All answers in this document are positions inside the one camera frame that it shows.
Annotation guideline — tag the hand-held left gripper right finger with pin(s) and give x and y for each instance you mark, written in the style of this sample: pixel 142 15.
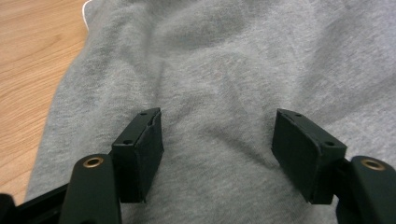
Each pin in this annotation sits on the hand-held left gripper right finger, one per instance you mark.
pixel 303 155

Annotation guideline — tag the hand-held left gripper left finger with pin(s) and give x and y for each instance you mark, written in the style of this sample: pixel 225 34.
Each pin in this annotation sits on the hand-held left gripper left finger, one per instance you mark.
pixel 140 158

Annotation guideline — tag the grey cloth garment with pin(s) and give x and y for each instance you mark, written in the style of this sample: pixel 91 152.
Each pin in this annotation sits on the grey cloth garment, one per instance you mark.
pixel 224 68

